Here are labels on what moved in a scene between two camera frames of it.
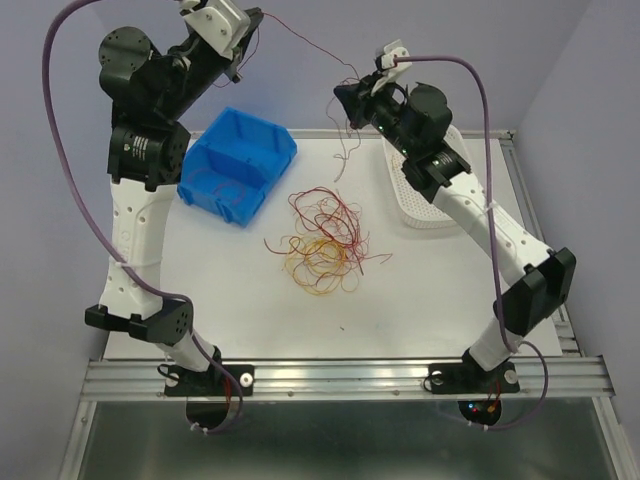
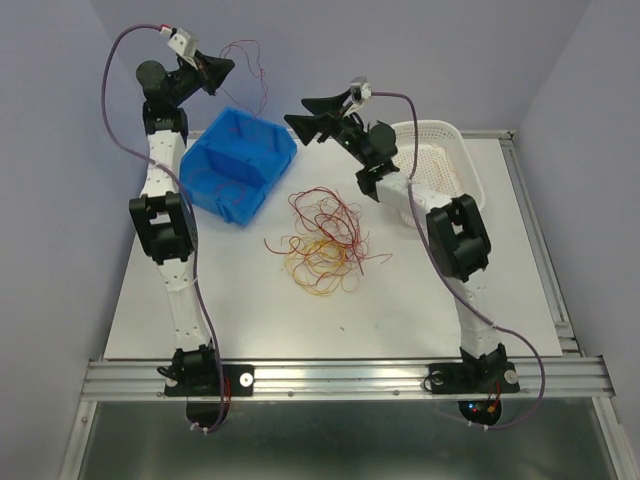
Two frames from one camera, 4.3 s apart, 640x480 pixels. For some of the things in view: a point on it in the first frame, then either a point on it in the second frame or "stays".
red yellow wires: (328, 244) stays
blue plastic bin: (233, 163) stays
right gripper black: (354, 98) -> (306, 126)
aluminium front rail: (390, 379) stays
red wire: (327, 104) -> (263, 71)
